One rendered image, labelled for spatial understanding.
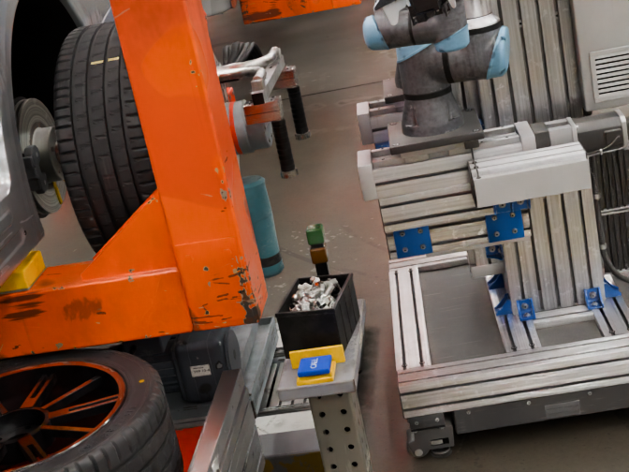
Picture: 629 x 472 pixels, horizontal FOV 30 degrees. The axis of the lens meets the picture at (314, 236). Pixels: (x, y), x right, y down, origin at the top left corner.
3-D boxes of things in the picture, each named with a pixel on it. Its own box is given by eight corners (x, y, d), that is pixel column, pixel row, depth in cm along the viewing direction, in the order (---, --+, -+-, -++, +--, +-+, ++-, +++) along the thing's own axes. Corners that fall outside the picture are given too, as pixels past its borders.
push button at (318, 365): (301, 367, 259) (299, 358, 258) (333, 362, 258) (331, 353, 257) (299, 382, 253) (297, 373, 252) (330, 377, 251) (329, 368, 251)
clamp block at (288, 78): (267, 87, 325) (263, 68, 323) (299, 81, 324) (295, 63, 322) (264, 92, 320) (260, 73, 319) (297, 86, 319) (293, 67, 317)
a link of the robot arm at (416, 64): (407, 83, 289) (398, 30, 285) (460, 77, 285) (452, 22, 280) (397, 97, 278) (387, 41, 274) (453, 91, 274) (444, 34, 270)
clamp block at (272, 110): (249, 120, 293) (244, 99, 292) (285, 114, 292) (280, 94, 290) (246, 125, 289) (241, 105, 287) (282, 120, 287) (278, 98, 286)
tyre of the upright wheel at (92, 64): (93, -4, 329) (26, 81, 272) (173, -20, 326) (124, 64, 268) (155, 203, 360) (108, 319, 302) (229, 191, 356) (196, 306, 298)
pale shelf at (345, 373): (299, 317, 294) (297, 306, 293) (366, 308, 291) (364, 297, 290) (279, 402, 254) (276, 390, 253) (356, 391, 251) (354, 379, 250)
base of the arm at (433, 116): (461, 113, 291) (455, 75, 288) (467, 129, 277) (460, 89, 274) (401, 124, 293) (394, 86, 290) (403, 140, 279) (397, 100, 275)
